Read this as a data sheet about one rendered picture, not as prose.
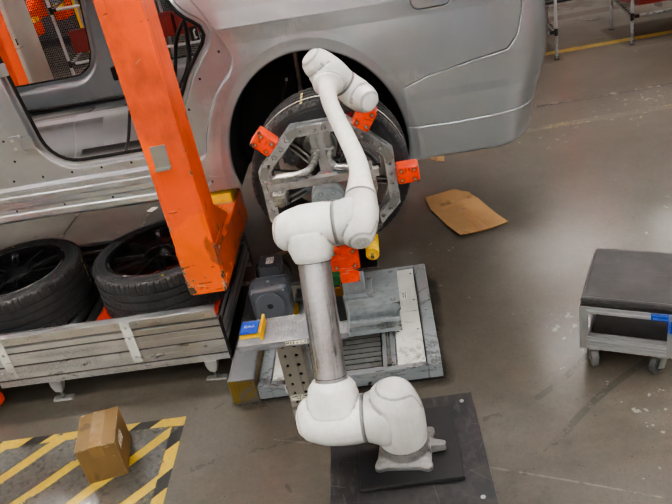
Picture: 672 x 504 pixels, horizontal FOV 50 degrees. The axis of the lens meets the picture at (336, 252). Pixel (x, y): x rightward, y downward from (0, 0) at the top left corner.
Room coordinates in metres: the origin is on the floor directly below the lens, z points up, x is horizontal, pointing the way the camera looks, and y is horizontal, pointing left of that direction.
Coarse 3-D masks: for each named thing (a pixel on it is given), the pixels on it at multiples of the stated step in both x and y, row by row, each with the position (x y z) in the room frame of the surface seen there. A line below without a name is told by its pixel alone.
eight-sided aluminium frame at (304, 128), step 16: (288, 128) 2.66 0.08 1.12; (304, 128) 2.65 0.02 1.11; (320, 128) 2.64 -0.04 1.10; (352, 128) 2.67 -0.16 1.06; (288, 144) 2.65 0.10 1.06; (384, 144) 2.62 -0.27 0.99; (272, 160) 2.66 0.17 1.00; (384, 160) 2.61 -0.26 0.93; (272, 192) 2.67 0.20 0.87; (272, 208) 2.67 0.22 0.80; (384, 208) 2.62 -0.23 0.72
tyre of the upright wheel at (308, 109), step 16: (304, 96) 2.85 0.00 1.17; (272, 112) 2.94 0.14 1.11; (288, 112) 2.74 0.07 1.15; (304, 112) 2.73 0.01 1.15; (320, 112) 2.72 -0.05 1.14; (352, 112) 2.71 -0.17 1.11; (384, 112) 2.80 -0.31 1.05; (272, 128) 2.75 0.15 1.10; (384, 128) 2.69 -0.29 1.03; (400, 128) 2.87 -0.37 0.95; (400, 144) 2.69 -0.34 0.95; (256, 160) 2.76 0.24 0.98; (400, 160) 2.69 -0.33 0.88; (256, 176) 2.76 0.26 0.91; (256, 192) 2.76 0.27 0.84; (400, 192) 2.69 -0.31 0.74; (400, 208) 2.70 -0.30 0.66; (384, 224) 2.70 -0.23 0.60
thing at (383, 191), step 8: (296, 144) 2.76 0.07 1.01; (296, 152) 2.76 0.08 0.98; (304, 152) 2.75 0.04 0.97; (336, 152) 2.75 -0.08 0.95; (376, 152) 2.72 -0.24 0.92; (304, 160) 2.75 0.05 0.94; (336, 160) 2.74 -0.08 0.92; (384, 168) 2.91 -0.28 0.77; (304, 176) 2.76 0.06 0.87; (384, 176) 2.73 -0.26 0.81; (384, 184) 2.72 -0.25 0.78; (296, 192) 2.76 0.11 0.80; (304, 192) 2.76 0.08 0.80; (376, 192) 2.85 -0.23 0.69; (384, 192) 2.72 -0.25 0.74; (288, 200) 2.78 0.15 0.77; (296, 200) 2.91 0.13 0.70; (304, 200) 2.95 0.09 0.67; (288, 208) 2.78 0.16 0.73
